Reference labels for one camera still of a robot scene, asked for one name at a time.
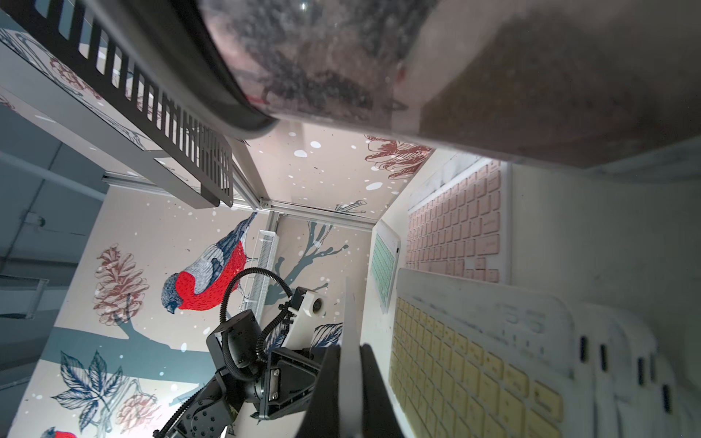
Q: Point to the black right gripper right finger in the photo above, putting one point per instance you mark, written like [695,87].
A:
[379,420]

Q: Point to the black hanging basket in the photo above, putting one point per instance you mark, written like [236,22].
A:
[63,71]

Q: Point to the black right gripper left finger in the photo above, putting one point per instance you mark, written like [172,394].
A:
[322,419]

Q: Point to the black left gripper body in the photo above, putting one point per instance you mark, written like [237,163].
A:
[287,383]

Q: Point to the yellow keyboard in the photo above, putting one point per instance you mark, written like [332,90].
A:
[478,359]

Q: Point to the green keyboard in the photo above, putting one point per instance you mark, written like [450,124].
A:
[384,262]

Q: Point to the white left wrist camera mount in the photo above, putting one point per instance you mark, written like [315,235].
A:
[307,310]

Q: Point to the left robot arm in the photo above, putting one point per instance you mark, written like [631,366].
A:
[214,408]

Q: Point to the white keyboard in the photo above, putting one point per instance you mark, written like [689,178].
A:
[605,351]

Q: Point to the pink keyboard front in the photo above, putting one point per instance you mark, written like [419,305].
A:
[641,410]

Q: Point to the pink keyboard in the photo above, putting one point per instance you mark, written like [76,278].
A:
[350,392]
[462,226]
[641,410]

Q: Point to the pink keyboard back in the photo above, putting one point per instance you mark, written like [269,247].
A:
[462,226]

